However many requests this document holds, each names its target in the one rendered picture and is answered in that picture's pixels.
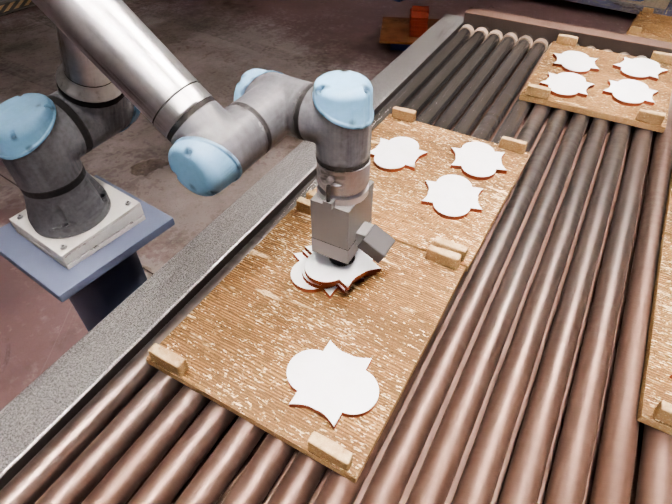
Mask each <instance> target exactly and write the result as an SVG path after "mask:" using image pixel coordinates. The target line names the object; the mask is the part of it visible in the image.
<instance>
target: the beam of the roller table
mask: <svg viewBox="0 0 672 504"><path fill-rule="evenodd" d="M463 21H464V17H462V16H457V15H451V14H445V15H444V16H443V17H442V18H441V19H440V20H438V21H437V22H436V23H435V24H434V25H433V26H432V27H431V28H429V29H428V30H427V31H426V32H425V33H424V34H423V35H422V36H420V37H419V38H418V39H417V40H416V41H415V42H414V43H413V44H411V45H410V46H409V47H408V48H407V49H406V50H405V51H404V52H402V53H401V54H400V55H399V56H398V57H397V58H396V59H395V60H393V61H392V62H391V63H390V64H389V65H388V66H387V67H386V68H384V69H383V70H382V71H381V72H380V73H379V74H378V75H377V76H376V77H374V78H373V79H372V80H371V81H370V82H371V84H372V87H373V109H374V116H375V115H376V114H377V113H378V112H379V111H380V110H381V109H382V108H383V107H384V106H385V105H386V104H387V103H388V102H389V101H390V100H391V99H392V98H393V97H394V96H395V95H396V94H397V93H398V92H399V91H400V90H401V89H402V88H403V87H404V86H405V85H406V84H407V83H408V82H409V81H410V80H411V79H412V78H413V77H414V76H415V75H416V74H417V73H418V72H419V71H420V70H421V69H422V68H423V67H424V66H425V65H426V64H427V63H428V62H429V61H430V60H431V59H432V58H433V57H434V56H435V55H436V54H437V53H438V52H439V51H440V50H441V49H442V48H443V47H444V46H445V45H446V44H447V43H448V42H449V41H450V40H451V39H452V38H453V37H454V36H455V35H456V34H457V33H458V31H459V29H460V28H461V27H462V26H463ZM316 174H317V166H316V148H315V143H313V142H310V141H303V142H301V143H300V144H299V145H298V146H297V147H296V148H295V149H294V150H292V151H291V152H290V153H289V154H288V155H287V156H286V157H285V158H283V159H282V160H281V161H280V162H279V163H278V164H277V165H276V166H274V167H273V168H272V169H271V170H270V171H269V172H268V173H267V174H266V175H264V176H263V177H262V178H261V179H260V180H259V181H258V182H257V183H255V184H254V185H253V186H252V187H251V188H250V189H249V190H248V191H246V192H245V193H244V194H243V195H242V196H241V197H240V198H239V199H237V200H236V201H235V202H234V203H233V204H232V205H231V206H230V207H228V208H227V209H226V210H225V211H224V212H223V213H222V214H221V215H219V216H218V217H217V218H216V219H215V220H214V221H213V222H212V223H211V224H209V225H208V226H207V227H206V228H205V229H204V230H203V231H202V232H200V233H199V234H198V235H197V236H196V237H195V238H194V239H193V240H191V241H190V242H189V243H188V244H187V245H186V246H185V247H184V248H182V249H181V250H180V251H179V252H178V253H177V254H176V255H175V256H173V257H172V258H171V259H170V260H169V261H168V262H167V263H166V264H164V265H163V266H162V267H161V268H160V269H159V270H158V271H157V272H155V273H154V274H153V275H152V276H151V277H150V278H149V279H148V280H147V281H145V282H144V283H143V284H142V285H141V286H140V287H139V288H138V289H136V290H135V291H134V292H133V293H132V294H131V295H130V296H129V297H127V298H126V299H125V300H124V301H123V302H122V303H121V304H120V305H118V306H117V307H116V308H115V309H114V310H113V311H112V312H111V313H109V314H108V315H107V316H106V317H105V318H104V319H103V320H102V321H100V322H99V323H98V324H97V325H96V326H95V327H94V328H93V329H92V330H90V331H89V332H88V333H87V334H86V335H85V336H84V337H83V338H81V339H80V340H79V341H78V342H77V343H76V344H75V345H74V346H72V347H71V348H70V349H69V350H68V351H67V352H66V353H65V354H63V355H62V356H61V357H60V358H59V359H58V360H57V361H56V362H54V363H53V364H52V365H51V366H50V367H49V368H48V369H47V370H45V371H44V372H43V373H42V374H41V375H40V376H39V377H38V378H37V379H35V380H34V381H33V382H32V383H31V384H30V385H29V386H28V387H26V388H25V389H24V390H23V391H22V392H21V393H20V394H19V395H17V396H16V397H15V398H14V399H13V400H12V401H11V402H10V403H8V404H7V405H6V406H5V407H4V408H3V409H2V410H1V411H0V490H1V489H2V488H3V487H4V486H5V485H6V484H7V483H8V482H9V481H10V480H11V479H12V478H13V477H14V476H15V475H16V474H17V473H18V472H19V471H20V470H21V469H22V468H23V467H24V466H25V465H26V464H27V463H28V462H29V461H30V460H31V459H32V458H33V457H34V456H35V455H36V454H37V453H38V452H39V451H40V450H41V449H42V448H43V447H44V446H45V445H46V444H47V443H48V442H49V441H50V440H51V439H52V438H53V437H54V436H55V435H56V434H57V433H58V432H59V431H60V430H61V429H62V428H63V427H64V426H65V425H66V424H67V423H68V422H69V421H70V420H71V419H72V418H73V417H74V416H75V415H76V414H77V413H78V412H79V411H80V410H81V409H82V408H83V407H84V406H85V405H86V404H87V403H88V402H89V401H90V400H91V399H92V398H93V397H94V396H95V395H96V394H97V393H98V392H99V391H100V390H101V389H102V388H103V387H104V386H105V385H106V384H107V383H108V382H109V381H110V380H111V379H112V378H113V377H114V376H115V375H116V374H117V373H118V372H119V371H120V370H121V369H122V368H123V367H124V366H125V365H126V364H127V363H128V362H129V361H130V360H131V359H132V358H133V357H134V356H135V355H136V354H137V353H138V352H139V351H140V350H141V349H142V348H143V347H144V346H145V345H146V344H147V343H148V342H149V341H150V340H151V339H152V338H153V337H154V336H155V335H156V334H157V333H158V332H159V331H160V330H161V329H162V328H163V327H164V326H165V325H166V324H167V323H168V322H169V321H170V320H171V319H172V318H173V317H174V316H175V315H176V314H177V313H178V312H179V311H180V310H181V309H182V308H183V307H184V306H185V305H186V304H187V303H188V302H189V301H190V300H191V299H192V298H193V297H194V296H195V295H196V294H197V293H198V292H199V291H200V290H201V289H202V288H203V287H204V286H205V285H206V284H207V283H208V282H209V281H210V280H211V279H212V278H213V277H214V276H215V275H216V274H217V273H218V272H219V271H220V270H221V269H222V268H223V267H224V266H225V265H226V264H227V263H228V262H229V261H230V260H231V259H232V258H233V257H234V256H235V255H236V254H237V253H238V252H239V251H240V250H241V249H242V248H243V247H244V246H245V245H246V244H247V243H248V242H249V241H250V240H251V239H252V238H253V237H254V236H255V235H256V234H257V233H258V232H259V231H260V230H261V229H262V228H263V227H264V226H265V225H266V224H267V223H268V222H269V221H270V220H271V219H272V218H273V217H274V216H275V215H276V214H277V213H278V212H279V211H280V210H281V209H282V208H283V207H284V206H285V205H286V204H287V203H288V202H289V201H290V200H291V199H292V198H293V197H294V196H295V195H296V194H297V193H298V192H299V191H300V190H301V189H302V188H303V187H304V186H305V185H306V184H307V183H308V182H309V181H310V180H311V179H312V178H313V177H314V176H315V175H316Z"/></svg>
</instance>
